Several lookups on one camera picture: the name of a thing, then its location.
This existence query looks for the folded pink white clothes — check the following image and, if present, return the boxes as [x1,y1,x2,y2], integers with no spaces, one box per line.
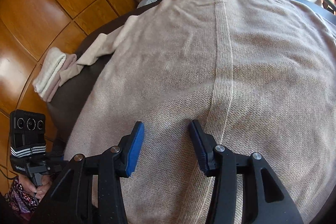
[33,47,77,102]

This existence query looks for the person left hand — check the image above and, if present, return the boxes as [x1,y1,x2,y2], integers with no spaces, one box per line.
[18,174,52,201]

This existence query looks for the black cable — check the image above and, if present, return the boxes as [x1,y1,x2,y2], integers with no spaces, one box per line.
[0,163,18,181]

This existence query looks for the beige knitted sweater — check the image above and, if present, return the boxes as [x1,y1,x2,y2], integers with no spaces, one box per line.
[65,0,335,223]

